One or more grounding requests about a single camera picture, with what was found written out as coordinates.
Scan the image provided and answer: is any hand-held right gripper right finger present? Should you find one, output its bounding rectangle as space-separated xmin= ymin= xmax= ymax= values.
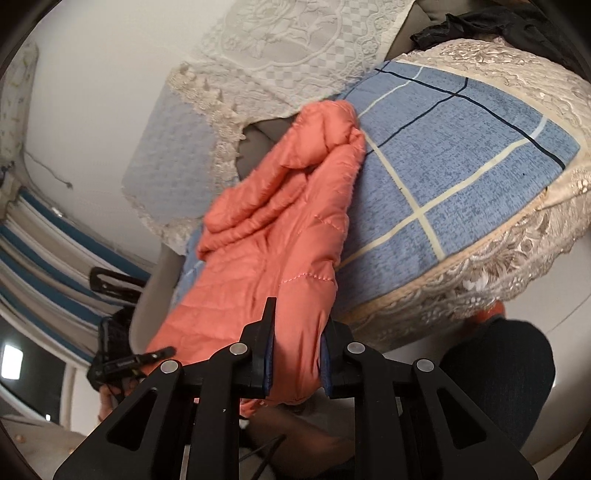
xmin=320 ymin=318 xmax=539 ymax=480

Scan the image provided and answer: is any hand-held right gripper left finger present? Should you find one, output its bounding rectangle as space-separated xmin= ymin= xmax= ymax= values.
xmin=53 ymin=298 xmax=278 ymax=480

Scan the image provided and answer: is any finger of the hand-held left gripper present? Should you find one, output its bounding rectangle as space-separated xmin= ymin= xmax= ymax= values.
xmin=89 ymin=268 xmax=151 ymax=297

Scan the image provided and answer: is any orange puffer jacket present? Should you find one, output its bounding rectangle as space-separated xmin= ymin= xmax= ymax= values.
xmin=143 ymin=99 xmax=368 ymax=418

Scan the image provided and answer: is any person's left hand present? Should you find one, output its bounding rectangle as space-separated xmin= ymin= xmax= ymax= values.
xmin=98 ymin=378 xmax=136 ymax=422

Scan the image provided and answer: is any blue striped curtain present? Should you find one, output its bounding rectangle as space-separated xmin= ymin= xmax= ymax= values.
xmin=0 ymin=185 xmax=155 ymax=365

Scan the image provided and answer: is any bright window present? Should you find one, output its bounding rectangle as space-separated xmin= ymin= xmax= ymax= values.
xmin=0 ymin=344 xmax=24 ymax=381

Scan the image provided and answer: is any light blue lace-trimmed cover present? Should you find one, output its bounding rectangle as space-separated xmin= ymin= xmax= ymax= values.
xmin=121 ymin=65 xmax=247 ymax=250

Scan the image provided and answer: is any small orange object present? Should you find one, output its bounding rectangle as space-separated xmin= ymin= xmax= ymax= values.
xmin=475 ymin=300 xmax=509 ymax=329

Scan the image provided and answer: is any beige lace sofa cover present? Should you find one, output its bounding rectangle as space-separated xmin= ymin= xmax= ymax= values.
xmin=332 ymin=37 xmax=591 ymax=352

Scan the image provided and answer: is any grey sofa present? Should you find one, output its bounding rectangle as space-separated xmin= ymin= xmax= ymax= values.
xmin=127 ymin=0 xmax=458 ymax=354

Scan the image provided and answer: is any floral patterned curtain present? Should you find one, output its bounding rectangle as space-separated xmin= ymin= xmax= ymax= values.
xmin=0 ymin=41 xmax=38 ymax=160

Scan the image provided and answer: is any blue plaid blanket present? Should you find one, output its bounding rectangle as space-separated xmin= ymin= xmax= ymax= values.
xmin=173 ymin=60 xmax=581 ymax=301

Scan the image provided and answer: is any white embossed sofa cover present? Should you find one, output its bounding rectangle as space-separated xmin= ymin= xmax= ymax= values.
xmin=185 ymin=0 xmax=416 ymax=116

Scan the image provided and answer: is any black garment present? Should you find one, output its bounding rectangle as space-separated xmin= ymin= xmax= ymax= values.
xmin=411 ymin=11 xmax=568 ymax=61

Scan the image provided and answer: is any black cable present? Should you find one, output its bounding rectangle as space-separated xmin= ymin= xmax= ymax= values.
xmin=242 ymin=433 xmax=288 ymax=480

